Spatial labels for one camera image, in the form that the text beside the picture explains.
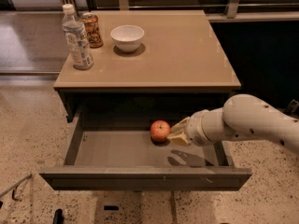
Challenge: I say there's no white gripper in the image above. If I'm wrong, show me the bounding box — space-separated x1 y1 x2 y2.
167 110 212 147

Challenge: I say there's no red apple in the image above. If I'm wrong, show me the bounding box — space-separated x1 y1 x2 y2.
149 120 170 143

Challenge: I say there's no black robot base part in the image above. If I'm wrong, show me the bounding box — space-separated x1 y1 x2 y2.
52 209 64 224

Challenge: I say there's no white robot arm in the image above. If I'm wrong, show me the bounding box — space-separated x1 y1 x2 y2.
167 94 299 154

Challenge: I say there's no brown cabinet with counter top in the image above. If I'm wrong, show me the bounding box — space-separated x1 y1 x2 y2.
54 10 241 118

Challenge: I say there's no open grey top drawer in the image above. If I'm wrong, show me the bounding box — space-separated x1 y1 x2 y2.
39 109 252 191

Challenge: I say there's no white ceramic bowl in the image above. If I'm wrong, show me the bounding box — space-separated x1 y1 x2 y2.
110 25 145 52

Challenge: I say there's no brown drink can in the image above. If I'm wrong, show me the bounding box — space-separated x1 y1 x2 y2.
81 12 104 49

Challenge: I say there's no clear plastic water bottle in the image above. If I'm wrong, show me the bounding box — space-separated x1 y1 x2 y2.
62 4 93 70

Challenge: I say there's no grey metal rod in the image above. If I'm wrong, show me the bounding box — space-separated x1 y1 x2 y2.
0 174 32 201

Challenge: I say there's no metal window railing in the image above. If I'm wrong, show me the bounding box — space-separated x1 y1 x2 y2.
55 0 299 20

